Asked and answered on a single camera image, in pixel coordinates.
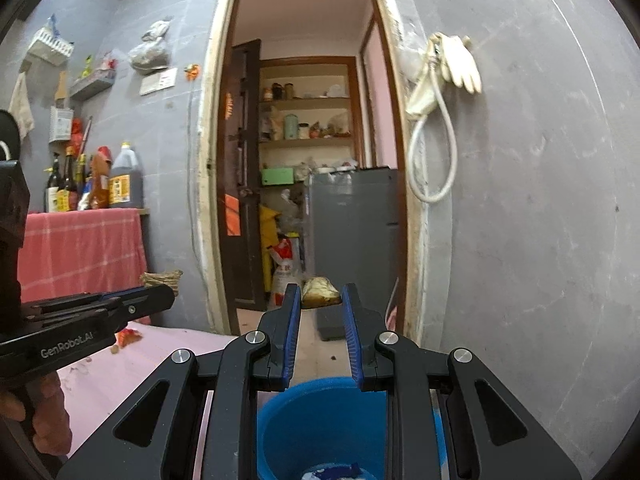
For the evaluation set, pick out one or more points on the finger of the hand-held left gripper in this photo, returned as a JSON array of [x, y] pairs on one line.
[[150, 302]]

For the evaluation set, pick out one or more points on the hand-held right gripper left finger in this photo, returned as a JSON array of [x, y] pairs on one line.
[[292, 330]]

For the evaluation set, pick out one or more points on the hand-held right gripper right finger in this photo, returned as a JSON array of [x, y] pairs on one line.
[[350, 330]]

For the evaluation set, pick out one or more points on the blue plastic bucket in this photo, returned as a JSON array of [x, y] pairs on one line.
[[310, 425]]

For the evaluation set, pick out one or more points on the purple snack packet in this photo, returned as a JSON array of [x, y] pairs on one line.
[[340, 472]]

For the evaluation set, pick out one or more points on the person's left hand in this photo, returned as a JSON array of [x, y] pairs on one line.
[[50, 415]]

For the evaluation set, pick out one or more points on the dark floor scale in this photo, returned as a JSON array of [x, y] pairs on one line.
[[330, 322]]

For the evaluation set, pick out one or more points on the wicker basket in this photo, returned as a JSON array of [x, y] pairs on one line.
[[160, 280]]

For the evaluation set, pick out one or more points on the yellowish plastic bag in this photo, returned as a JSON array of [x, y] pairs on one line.
[[322, 292]]

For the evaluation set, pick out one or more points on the white red rice sack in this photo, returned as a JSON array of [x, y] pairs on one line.
[[285, 270]]

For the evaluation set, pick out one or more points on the red plaid cloth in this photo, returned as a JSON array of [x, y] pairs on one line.
[[80, 250]]

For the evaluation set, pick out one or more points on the yellow bag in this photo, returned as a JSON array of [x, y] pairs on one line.
[[267, 240]]

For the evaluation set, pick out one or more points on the grey refrigerator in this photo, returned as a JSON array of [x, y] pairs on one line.
[[350, 230]]

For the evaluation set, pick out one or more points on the blue label bottle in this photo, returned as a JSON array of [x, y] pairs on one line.
[[89, 202]]

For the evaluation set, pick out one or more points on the large dark oil jug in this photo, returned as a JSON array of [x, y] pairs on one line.
[[126, 185]]

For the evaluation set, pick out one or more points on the clear plastic bag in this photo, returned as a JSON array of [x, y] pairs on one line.
[[291, 210]]

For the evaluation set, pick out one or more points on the orange sauce bottle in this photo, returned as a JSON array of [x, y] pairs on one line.
[[101, 185]]

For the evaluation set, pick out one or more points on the yellow cap bottle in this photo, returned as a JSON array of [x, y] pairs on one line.
[[82, 175]]

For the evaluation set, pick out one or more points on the dark glass bottle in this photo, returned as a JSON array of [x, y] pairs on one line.
[[53, 190]]

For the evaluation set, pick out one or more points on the green box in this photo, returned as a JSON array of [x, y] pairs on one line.
[[277, 176]]

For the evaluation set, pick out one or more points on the dark wooden door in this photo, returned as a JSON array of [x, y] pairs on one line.
[[240, 160]]

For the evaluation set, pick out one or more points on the white labelled box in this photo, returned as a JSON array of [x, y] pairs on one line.
[[61, 125]]

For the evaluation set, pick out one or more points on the green canister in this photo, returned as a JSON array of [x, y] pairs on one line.
[[291, 127]]

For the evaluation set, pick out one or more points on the white paper notice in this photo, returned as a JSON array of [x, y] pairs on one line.
[[157, 82]]

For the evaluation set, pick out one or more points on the wooden shelf unit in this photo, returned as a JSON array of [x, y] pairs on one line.
[[305, 102]]

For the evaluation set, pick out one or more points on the white hanging towel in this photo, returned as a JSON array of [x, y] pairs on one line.
[[21, 105]]

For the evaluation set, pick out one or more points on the cream hanging cloth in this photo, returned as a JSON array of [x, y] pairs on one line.
[[425, 95]]

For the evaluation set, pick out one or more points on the grey hanging plastic bag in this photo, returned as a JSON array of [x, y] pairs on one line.
[[150, 52]]

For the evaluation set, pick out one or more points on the white rubber gloves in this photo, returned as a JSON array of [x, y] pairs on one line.
[[462, 62]]

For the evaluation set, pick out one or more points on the wooden door frame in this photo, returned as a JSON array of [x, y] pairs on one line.
[[212, 160]]

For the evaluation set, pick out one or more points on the grey wall shelf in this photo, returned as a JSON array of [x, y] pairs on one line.
[[92, 85]]

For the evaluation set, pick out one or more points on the white wall rack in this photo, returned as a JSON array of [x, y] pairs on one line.
[[50, 45]]

